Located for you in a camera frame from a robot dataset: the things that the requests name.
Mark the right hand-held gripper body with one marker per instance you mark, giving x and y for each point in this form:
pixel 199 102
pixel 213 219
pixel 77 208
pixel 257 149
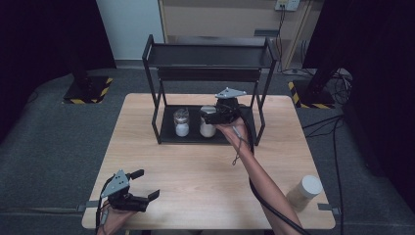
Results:
pixel 228 109

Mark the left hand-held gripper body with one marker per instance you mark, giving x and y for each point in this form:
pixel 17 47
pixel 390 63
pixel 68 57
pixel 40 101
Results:
pixel 119 187

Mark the white-capped glass bottle white powder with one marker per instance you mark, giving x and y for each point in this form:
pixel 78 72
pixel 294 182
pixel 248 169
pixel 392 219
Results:
pixel 207 130

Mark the glass jar with silver lid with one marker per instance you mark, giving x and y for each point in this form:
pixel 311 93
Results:
pixel 181 129

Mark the black metal shelf rack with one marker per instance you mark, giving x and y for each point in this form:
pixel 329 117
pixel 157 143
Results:
pixel 208 55

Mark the white-capped glass bottle brown powder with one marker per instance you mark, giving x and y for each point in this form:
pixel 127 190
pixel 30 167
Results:
pixel 310 186

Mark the person's right hand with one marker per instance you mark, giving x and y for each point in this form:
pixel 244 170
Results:
pixel 238 137

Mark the person's left hand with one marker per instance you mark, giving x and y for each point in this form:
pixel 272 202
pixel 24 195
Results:
pixel 114 222

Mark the black stand with striped base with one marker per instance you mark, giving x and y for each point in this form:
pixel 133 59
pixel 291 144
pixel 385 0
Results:
pixel 86 89
pixel 313 93

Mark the beige wooden cabinet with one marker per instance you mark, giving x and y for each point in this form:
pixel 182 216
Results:
pixel 212 19

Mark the black curtain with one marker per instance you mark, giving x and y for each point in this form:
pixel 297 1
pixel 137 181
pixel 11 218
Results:
pixel 39 49
pixel 375 65

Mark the grey table bracket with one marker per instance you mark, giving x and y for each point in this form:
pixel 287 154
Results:
pixel 329 209
pixel 86 206

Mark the white wall outlet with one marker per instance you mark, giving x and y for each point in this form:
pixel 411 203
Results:
pixel 287 4

